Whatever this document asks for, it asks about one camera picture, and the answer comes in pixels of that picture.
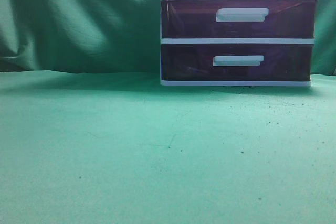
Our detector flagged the translucent purple drawer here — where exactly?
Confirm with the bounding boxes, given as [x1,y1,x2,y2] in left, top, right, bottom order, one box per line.
[161,0,317,39]
[161,44,313,82]

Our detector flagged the green cloth cover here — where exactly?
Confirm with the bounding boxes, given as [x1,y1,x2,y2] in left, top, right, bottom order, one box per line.
[1,0,335,223]

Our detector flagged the white plastic drawer cabinet frame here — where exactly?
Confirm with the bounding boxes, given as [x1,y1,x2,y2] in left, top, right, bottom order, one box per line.
[160,0,318,87]

